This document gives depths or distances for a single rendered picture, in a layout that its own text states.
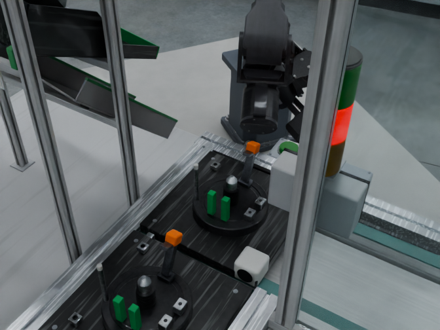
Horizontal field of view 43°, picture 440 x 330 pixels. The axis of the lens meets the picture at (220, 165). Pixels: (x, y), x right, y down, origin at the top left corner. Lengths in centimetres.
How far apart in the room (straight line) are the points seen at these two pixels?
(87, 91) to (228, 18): 286
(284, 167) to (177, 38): 284
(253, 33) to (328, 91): 26
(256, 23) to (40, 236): 63
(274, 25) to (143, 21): 295
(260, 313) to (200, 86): 80
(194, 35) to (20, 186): 242
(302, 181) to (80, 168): 74
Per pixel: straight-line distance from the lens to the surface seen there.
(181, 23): 370
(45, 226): 121
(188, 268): 95
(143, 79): 158
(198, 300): 91
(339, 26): 55
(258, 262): 93
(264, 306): 92
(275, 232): 101
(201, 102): 148
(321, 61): 57
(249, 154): 101
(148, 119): 109
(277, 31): 82
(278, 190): 75
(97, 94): 97
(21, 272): 114
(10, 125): 128
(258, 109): 82
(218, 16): 379
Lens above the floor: 172
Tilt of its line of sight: 42 degrees down
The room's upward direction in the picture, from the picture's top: 1 degrees clockwise
